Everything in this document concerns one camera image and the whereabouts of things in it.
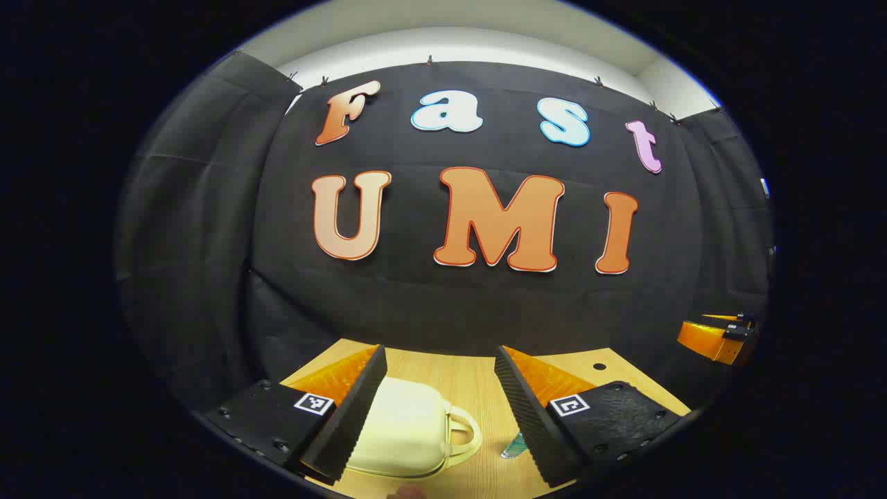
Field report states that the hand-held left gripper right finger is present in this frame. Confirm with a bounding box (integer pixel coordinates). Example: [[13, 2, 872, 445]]
[[493, 344, 685, 489]]

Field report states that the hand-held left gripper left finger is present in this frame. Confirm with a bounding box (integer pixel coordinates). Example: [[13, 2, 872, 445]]
[[201, 344, 389, 484]]

